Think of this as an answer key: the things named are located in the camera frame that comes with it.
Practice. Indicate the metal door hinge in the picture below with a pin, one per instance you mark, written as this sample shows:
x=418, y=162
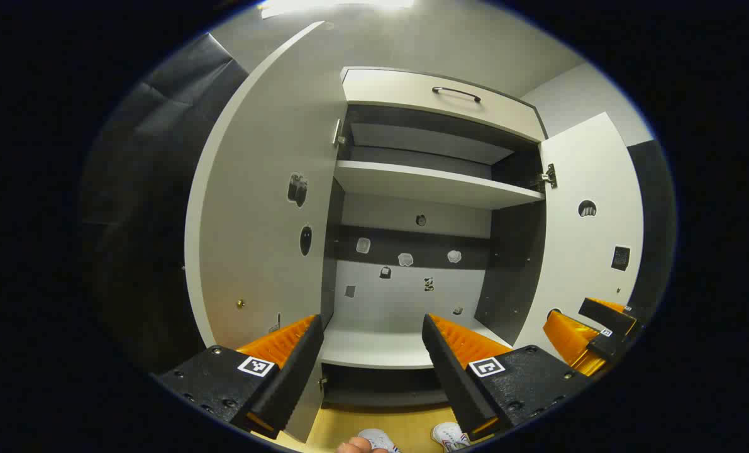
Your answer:
x=339, y=135
x=548, y=177
x=322, y=382

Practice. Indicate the white canvas shoe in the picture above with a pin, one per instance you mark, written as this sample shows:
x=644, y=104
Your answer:
x=448, y=434
x=377, y=438

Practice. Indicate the white cabinet shelf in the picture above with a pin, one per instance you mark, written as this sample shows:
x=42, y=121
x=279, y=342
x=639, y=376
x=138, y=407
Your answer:
x=374, y=346
x=424, y=182

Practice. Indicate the ceiling light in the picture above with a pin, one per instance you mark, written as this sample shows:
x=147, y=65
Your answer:
x=336, y=5

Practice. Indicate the grey cabinet door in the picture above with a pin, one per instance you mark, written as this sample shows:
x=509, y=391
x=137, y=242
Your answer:
x=591, y=176
x=255, y=163

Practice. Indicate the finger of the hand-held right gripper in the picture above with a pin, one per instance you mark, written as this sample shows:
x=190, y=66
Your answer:
x=607, y=314
x=566, y=336

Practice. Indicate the grey shoe cabinet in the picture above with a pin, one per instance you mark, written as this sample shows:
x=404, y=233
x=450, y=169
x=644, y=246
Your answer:
x=512, y=264

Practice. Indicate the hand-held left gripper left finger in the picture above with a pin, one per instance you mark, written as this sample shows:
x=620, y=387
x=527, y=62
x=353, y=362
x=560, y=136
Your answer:
x=299, y=371

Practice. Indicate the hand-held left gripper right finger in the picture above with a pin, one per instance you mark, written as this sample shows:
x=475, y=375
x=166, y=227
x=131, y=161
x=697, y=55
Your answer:
x=446, y=371

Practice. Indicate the grey cabinet drawer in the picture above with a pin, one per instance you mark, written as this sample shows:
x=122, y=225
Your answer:
x=399, y=91

